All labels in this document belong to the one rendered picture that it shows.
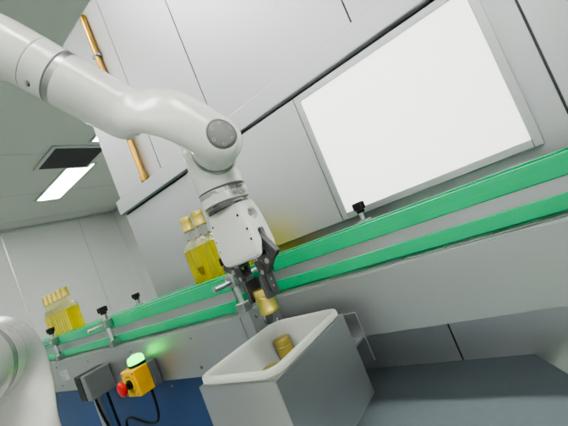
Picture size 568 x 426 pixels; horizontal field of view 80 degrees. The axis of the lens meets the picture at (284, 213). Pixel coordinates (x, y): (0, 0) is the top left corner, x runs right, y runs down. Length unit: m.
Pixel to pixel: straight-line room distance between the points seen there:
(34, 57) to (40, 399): 0.50
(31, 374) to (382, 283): 0.58
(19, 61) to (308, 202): 0.64
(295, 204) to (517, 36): 0.59
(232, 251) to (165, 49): 0.89
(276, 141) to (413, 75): 0.37
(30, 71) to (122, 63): 0.89
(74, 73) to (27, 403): 0.48
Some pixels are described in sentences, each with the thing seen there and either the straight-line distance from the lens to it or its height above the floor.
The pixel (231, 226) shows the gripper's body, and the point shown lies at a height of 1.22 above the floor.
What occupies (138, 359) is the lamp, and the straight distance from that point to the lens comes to 1.08.
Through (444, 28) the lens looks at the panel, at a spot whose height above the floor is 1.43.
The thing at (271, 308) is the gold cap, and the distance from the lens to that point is 0.60.
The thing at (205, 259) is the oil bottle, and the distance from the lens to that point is 0.98.
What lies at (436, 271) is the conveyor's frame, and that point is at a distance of 0.65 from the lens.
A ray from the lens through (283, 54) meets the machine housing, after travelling 1.00.
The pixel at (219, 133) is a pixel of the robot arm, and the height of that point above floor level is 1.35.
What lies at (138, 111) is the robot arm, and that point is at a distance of 0.57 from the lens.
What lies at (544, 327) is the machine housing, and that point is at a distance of 0.90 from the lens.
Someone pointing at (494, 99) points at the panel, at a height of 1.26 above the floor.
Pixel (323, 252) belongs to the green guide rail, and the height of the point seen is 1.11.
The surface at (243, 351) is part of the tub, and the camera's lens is 0.69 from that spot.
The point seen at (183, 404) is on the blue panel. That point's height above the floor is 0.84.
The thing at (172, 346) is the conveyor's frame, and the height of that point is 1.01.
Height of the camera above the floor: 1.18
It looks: 3 degrees up
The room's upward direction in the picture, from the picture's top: 22 degrees counter-clockwise
